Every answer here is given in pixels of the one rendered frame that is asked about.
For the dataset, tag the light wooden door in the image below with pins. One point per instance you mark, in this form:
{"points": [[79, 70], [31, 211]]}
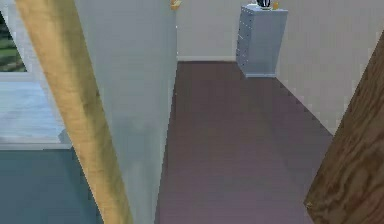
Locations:
{"points": [[76, 100]]}

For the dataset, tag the yellow wall object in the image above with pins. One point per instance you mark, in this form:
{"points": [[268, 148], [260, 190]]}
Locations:
{"points": [[175, 4]]}

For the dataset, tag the small orange object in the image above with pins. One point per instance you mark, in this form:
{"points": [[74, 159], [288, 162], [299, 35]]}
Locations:
{"points": [[275, 5]]}

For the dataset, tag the black alarm clock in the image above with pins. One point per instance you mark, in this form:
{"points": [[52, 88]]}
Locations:
{"points": [[264, 3]]}

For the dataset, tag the white framed window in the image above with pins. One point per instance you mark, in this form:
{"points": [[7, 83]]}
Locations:
{"points": [[11, 50]]}

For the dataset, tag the pale blue chest of drawers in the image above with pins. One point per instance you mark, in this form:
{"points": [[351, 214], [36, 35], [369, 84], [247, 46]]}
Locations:
{"points": [[263, 40]]}

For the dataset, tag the dark brown wooden door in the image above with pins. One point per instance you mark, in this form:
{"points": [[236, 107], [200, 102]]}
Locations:
{"points": [[356, 160]]}

